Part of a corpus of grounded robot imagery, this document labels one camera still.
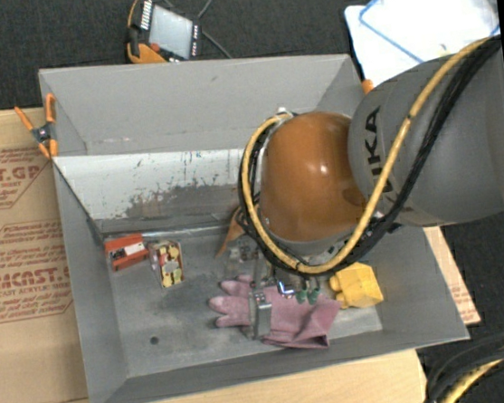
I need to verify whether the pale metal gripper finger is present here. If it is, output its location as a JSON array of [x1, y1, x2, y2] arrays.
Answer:
[[219, 235, 264, 293], [244, 286, 278, 341]]

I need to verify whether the pink rubber glove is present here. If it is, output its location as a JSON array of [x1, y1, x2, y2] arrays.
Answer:
[[204, 264, 347, 363]]

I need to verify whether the orange pointed flat piece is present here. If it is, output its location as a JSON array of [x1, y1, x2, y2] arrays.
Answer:
[[208, 206, 249, 260]]

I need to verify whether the grey metal bin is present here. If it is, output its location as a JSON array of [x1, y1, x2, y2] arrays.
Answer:
[[37, 21, 475, 403]]

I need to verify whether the yellow and red patterned box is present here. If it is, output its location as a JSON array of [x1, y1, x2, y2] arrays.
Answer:
[[147, 236, 187, 292]]

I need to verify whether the yellow toy block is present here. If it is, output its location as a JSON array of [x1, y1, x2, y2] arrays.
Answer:
[[327, 259, 386, 312]]

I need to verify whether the red and white box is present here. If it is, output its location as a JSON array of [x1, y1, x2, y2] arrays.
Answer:
[[102, 231, 153, 274]]

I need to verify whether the brown cardboard board red print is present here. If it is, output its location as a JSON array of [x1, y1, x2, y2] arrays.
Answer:
[[0, 52, 488, 403]]

